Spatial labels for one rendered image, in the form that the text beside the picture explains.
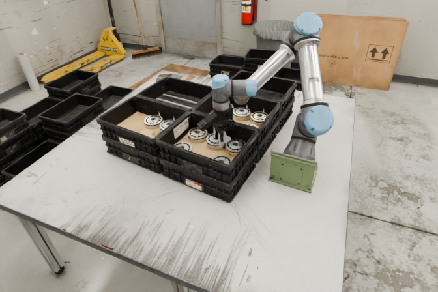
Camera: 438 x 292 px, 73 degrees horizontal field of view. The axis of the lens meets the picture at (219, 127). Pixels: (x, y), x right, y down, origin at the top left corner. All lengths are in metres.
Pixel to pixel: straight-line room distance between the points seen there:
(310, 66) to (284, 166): 0.46
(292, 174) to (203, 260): 0.55
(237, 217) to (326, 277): 0.40
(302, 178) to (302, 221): 0.20
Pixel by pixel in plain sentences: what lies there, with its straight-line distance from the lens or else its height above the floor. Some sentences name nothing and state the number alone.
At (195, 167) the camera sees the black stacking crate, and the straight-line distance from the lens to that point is 1.33.
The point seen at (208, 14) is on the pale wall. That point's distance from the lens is 4.61.
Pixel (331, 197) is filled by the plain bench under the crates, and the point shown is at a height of 0.70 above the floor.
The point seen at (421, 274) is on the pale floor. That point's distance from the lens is 2.28.
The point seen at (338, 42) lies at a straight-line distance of 4.10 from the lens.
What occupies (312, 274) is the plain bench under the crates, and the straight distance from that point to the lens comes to 1.22.
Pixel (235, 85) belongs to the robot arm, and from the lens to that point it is 1.27.
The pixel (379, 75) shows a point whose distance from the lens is 4.16.
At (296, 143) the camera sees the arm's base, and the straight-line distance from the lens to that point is 1.39.
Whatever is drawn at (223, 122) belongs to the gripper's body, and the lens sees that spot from 1.36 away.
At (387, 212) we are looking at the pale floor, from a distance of 2.51.
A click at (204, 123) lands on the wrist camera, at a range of 1.35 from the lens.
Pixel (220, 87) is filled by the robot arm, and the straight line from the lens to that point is 1.26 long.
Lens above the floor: 1.73
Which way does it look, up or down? 34 degrees down
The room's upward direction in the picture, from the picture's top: 2 degrees counter-clockwise
